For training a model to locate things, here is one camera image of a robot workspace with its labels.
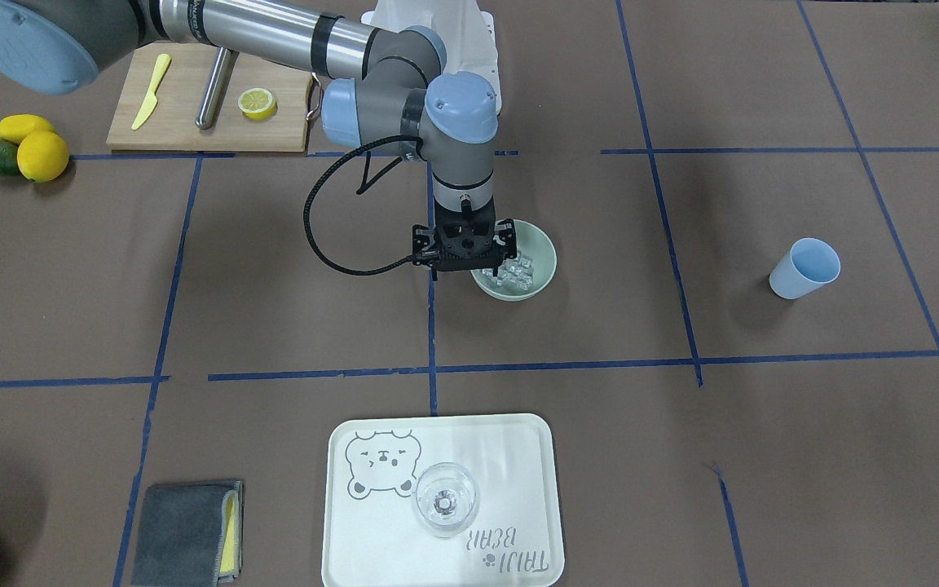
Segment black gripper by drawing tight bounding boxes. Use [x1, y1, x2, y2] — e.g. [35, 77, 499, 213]
[434, 203, 518, 277]

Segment green ceramic bowl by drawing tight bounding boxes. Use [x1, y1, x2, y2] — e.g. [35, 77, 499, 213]
[472, 219, 558, 303]

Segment light blue plastic cup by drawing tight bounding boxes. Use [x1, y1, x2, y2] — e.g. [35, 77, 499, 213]
[768, 237, 841, 300]

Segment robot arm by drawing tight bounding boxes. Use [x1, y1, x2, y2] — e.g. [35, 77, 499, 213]
[0, 1, 518, 272]

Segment ice cubes in green bowl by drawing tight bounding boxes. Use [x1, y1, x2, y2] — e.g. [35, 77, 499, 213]
[482, 254, 534, 294]

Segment clear wine glass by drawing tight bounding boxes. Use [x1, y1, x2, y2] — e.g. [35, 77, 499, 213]
[413, 463, 481, 539]

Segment lemon half slice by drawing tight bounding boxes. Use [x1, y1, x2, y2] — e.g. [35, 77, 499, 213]
[237, 88, 277, 121]

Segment metal cylinder tool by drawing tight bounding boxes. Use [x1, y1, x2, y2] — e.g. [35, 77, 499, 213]
[195, 47, 239, 130]

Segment cream bear tray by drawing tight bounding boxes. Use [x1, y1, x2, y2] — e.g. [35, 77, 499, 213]
[321, 413, 566, 586]

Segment wooden cutting board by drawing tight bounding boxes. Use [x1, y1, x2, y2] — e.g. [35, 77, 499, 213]
[107, 43, 316, 152]

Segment yellow plastic knife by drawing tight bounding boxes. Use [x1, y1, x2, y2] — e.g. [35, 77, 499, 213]
[130, 53, 172, 131]

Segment grey folded cloth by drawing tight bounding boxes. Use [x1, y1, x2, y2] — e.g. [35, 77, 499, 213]
[130, 479, 245, 586]

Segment yellow lemon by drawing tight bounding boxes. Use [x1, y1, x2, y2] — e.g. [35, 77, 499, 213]
[16, 131, 70, 183]
[0, 113, 55, 145]

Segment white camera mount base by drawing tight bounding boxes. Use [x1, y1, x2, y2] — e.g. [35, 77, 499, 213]
[360, 1, 503, 113]

